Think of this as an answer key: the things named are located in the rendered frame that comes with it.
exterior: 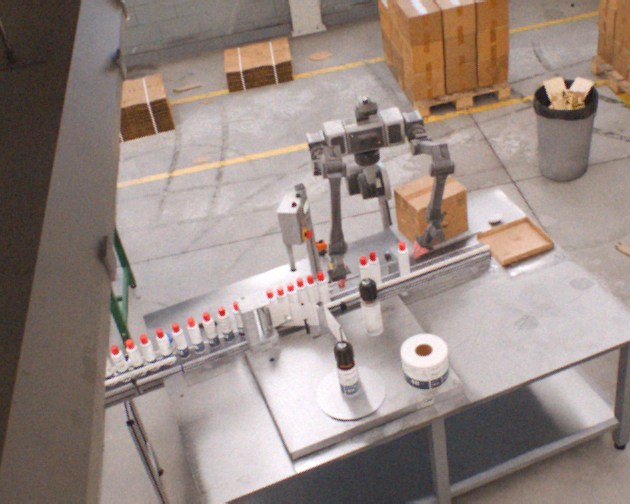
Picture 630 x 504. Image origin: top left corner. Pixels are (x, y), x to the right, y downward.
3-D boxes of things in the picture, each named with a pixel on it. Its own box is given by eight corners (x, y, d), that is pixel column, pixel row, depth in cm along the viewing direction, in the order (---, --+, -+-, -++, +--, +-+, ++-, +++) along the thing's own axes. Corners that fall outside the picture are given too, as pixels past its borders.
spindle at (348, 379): (345, 402, 370) (336, 355, 352) (337, 388, 377) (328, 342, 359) (364, 394, 371) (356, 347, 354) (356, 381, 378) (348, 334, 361)
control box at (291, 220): (283, 244, 399) (276, 212, 388) (293, 223, 412) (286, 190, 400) (304, 245, 396) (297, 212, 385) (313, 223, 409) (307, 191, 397)
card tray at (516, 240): (502, 266, 434) (502, 260, 431) (476, 239, 454) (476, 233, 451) (554, 247, 439) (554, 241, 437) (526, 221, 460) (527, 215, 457)
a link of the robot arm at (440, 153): (452, 140, 382) (430, 144, 381) (455, 171, 384) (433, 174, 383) (428, 136, 425) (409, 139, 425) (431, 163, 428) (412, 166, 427)
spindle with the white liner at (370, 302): (369, 338, 400) (361, 290, 382) (361, 327, 407) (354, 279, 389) (386, 332, 402) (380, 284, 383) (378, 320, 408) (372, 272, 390)
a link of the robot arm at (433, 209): (452, 156, 386) (429, 160, 385) (455, 166, 383) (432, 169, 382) (442, 211, 422) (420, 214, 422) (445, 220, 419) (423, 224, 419)
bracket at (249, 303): (242, 314, 387) (242, 313, 387) (235, 300, 396) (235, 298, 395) (270, 304, 390) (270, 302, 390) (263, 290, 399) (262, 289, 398)
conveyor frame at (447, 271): (183, 373, 407) (181, 366, 404) (178, 358, 416) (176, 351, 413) (491, 259, 439) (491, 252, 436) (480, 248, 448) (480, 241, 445)
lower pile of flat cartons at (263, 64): (228, 93, 814) (223, 73, 801) (227, 69, 857) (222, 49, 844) (295, 81, 814) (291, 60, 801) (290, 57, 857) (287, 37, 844)
